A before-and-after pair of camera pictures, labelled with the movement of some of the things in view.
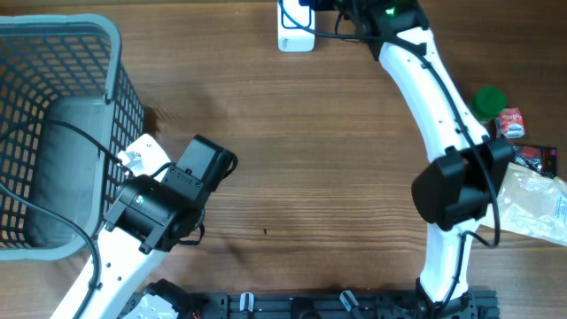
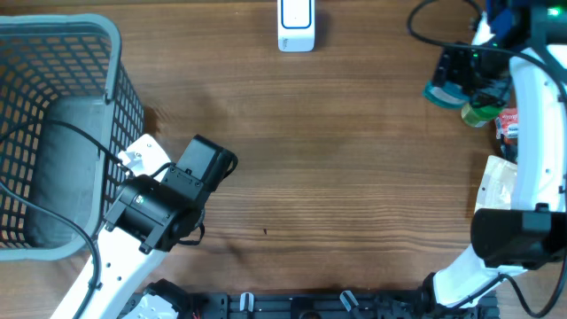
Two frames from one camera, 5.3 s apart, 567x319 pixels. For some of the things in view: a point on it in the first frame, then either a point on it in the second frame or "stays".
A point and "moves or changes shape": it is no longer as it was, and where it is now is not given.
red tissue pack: (509, 124) stays
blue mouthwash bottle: (321, 5) moves or changes shape
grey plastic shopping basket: (68, 112) stays
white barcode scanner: (296, 27) stays
